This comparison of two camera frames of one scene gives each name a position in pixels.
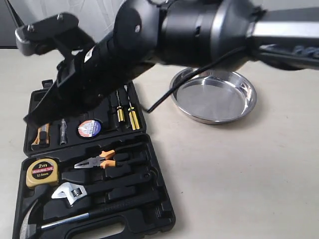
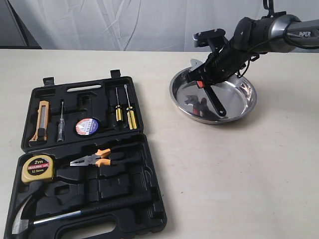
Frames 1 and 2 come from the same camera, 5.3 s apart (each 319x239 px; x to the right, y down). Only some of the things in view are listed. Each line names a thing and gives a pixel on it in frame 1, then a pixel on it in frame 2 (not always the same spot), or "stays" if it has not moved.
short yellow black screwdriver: x=120 y=112 stays
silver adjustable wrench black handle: x=73 y=191 to x=215 y=99
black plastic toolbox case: x=93 y=172 stays
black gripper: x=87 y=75 to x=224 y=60
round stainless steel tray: x=214 y=95 stays
